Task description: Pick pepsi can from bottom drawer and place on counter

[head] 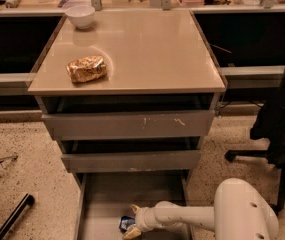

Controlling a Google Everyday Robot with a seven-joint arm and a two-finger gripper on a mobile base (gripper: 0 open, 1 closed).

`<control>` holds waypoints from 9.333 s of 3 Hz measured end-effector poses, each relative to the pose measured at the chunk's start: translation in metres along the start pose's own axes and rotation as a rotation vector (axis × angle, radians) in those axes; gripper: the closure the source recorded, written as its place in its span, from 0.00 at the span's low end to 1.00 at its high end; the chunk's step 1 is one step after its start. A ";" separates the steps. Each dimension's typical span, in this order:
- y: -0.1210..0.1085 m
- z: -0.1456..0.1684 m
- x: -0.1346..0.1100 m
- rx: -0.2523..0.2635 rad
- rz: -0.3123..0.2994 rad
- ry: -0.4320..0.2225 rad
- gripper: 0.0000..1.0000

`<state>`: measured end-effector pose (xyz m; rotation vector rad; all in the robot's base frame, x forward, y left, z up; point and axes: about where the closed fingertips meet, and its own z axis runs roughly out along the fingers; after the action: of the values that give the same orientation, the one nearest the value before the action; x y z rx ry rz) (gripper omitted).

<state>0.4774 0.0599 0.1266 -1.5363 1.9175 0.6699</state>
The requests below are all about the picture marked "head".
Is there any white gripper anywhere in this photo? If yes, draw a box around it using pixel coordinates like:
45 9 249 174
123 204 159 240

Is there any blue pepsi can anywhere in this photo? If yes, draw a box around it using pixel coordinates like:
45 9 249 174
119 216 136 233

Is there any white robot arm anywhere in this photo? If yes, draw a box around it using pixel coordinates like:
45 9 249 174
123 178 279 240

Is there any grey bottom drawer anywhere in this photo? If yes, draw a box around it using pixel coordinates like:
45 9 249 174
73 171 186 240

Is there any grey drawer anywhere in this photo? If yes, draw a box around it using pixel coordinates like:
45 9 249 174
36 93 217 141
61 137 200 173
73 171 186 240

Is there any grey middle drawer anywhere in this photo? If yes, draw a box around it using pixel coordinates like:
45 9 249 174
61 137 200 173

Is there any grey top drawer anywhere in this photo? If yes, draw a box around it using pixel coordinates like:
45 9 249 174
36 93 217 141

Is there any grey drawer cabinet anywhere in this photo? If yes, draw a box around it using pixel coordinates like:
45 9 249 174
27 9 227 240

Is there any black chair leg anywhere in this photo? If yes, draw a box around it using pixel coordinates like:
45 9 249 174
0 194 35 240

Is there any crumpled gold chip bag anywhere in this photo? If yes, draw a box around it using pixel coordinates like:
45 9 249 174
66 55 107 83

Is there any white bowl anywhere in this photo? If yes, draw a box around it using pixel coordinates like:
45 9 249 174
65 5 95 29

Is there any thin metal wire stand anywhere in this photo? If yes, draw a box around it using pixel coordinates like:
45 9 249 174
0 154 20 179

